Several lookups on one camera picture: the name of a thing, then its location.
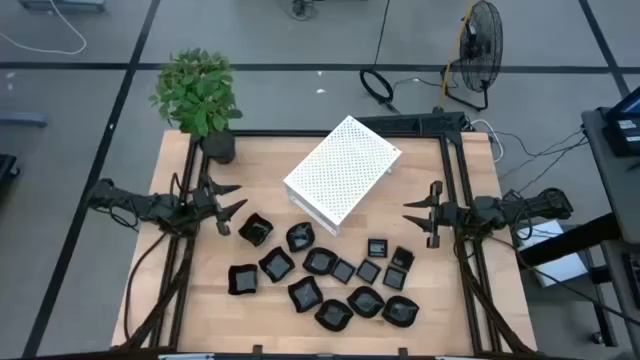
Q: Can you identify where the black oval leaf plate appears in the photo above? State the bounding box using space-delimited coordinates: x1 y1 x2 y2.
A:
313 298 355 333
381 294 421 329
301 246 340 277
285 221 317 254
346 285 386 319

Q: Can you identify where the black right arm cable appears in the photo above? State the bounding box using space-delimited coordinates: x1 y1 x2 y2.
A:
487 234 640 329

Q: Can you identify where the coiled black floor cable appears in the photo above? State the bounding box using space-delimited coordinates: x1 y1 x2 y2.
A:
358 0 401 115

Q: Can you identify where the white box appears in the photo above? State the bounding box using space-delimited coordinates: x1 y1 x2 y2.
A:
514 219 590 289

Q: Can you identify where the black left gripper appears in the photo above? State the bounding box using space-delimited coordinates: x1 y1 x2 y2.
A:
192 173 249 237

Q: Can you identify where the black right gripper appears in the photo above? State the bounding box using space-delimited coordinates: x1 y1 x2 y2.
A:
402 180 474 250

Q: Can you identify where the black floor fan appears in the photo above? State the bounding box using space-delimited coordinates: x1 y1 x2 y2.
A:
439 0 505 112

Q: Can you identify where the black wavy square plate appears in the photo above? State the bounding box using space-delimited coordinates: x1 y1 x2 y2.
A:
227 263 260 296
286 275 325 314
237 212 275 248
257 245 296 284

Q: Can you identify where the black laptop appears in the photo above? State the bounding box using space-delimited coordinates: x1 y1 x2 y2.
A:
602 85 640 159

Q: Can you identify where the yellow floor cable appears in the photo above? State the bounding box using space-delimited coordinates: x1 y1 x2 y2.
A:
438 0 476 111

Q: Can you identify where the white perforated metal riser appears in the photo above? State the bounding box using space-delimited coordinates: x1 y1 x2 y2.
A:
282 114 403 237

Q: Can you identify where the grey desk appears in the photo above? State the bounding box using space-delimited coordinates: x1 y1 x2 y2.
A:
580 107 640 321

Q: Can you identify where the black plant pot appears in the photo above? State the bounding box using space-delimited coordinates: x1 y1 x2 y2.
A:
199 129 237 165

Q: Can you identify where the black aluminium table frame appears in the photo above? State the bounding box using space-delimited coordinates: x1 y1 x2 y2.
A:
119 110 539 360

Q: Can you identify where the black caster base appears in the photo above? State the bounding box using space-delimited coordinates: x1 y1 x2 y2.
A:
0 153 21 184

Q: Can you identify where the short white cable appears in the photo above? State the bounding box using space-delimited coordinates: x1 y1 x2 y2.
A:
469 118 505 165

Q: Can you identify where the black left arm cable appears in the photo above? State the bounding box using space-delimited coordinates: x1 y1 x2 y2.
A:
122 229 171 346

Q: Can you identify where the long white floor cable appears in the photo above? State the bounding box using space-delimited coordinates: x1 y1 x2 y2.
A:
0 0 88 56

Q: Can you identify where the grey furniture foot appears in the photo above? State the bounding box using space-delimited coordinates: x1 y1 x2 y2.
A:
0 111 49 129

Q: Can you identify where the grey cart base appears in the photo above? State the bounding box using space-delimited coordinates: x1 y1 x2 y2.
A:
18 0 107 12

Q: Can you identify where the green leafy plant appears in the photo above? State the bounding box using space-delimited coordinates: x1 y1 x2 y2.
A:
148 47 245 139

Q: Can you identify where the black desk crossbar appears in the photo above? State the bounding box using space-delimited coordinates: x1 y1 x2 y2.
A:
517 212 621 269

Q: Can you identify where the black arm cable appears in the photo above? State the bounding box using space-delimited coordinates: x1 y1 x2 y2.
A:
122 229 171 346
487 234 640 329

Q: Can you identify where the black cable bundle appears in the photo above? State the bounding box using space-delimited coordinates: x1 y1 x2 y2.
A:
279 0 321 22

